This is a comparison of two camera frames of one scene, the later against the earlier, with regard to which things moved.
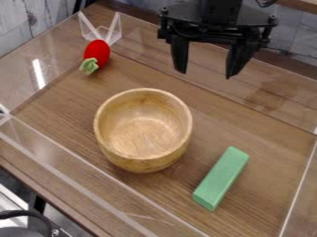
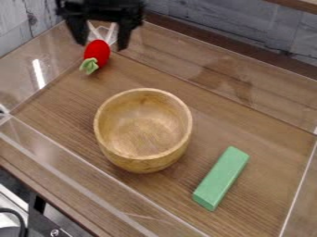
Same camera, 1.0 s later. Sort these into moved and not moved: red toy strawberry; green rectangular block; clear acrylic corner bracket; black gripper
Moved: black gripper
Not moved: clear acrylic corner bracket; red toy strawberry; green rectangular block
